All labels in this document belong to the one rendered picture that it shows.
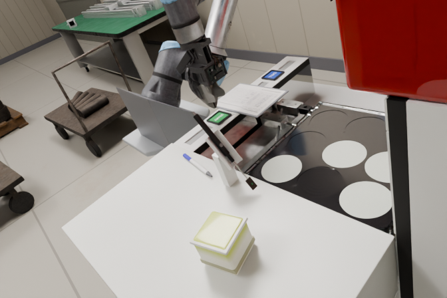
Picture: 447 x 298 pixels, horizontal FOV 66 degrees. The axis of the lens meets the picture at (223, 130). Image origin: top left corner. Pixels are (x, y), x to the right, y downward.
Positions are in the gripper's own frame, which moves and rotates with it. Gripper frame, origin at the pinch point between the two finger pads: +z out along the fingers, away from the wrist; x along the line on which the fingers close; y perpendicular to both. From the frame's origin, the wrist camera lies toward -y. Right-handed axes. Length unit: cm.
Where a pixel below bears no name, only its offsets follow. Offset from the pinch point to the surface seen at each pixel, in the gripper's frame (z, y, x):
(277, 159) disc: 11.3, 23.2, -2.6
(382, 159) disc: 11.2, 45.5, 7.4
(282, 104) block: 10.4, 8.8, 18.7
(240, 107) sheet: 4.9, 3.5, 6.8
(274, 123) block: 11.3, 11.9, 10.5
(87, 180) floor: 101, -194, -15
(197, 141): 5.2, 2.8, -10.8
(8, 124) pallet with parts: 91, -414, -25
